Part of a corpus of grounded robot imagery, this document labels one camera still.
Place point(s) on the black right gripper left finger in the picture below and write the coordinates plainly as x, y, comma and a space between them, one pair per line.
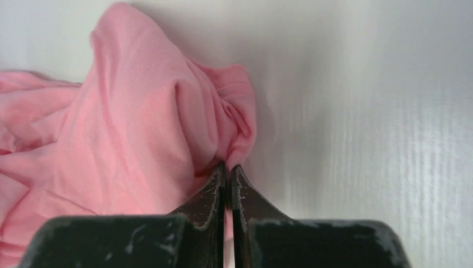
201, 243

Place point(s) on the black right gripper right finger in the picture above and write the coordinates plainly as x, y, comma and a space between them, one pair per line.
246, 204

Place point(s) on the pink t-shirt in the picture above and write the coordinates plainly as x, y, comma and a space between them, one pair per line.
138, 136

